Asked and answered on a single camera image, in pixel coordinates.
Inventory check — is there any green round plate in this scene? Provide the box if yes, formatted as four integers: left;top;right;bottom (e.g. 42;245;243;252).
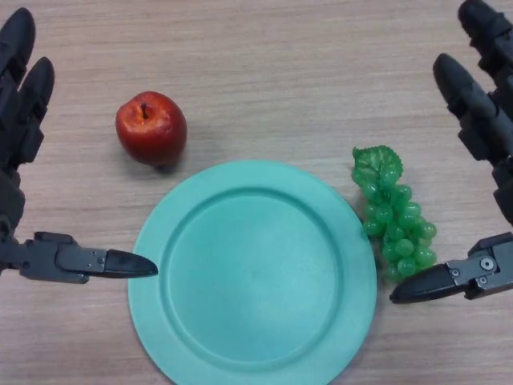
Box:
127;160;378;385

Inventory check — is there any green plastic grape bunch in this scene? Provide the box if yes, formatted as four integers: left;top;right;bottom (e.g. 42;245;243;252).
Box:
351;144;438;284

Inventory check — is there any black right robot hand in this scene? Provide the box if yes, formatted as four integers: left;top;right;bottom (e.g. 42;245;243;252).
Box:
389;0;513;305

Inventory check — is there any red apple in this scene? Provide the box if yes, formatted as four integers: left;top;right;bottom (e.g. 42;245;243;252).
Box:
115;91;188;168

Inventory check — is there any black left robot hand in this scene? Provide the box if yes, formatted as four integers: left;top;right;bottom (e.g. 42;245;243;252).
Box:
0;6;159;285

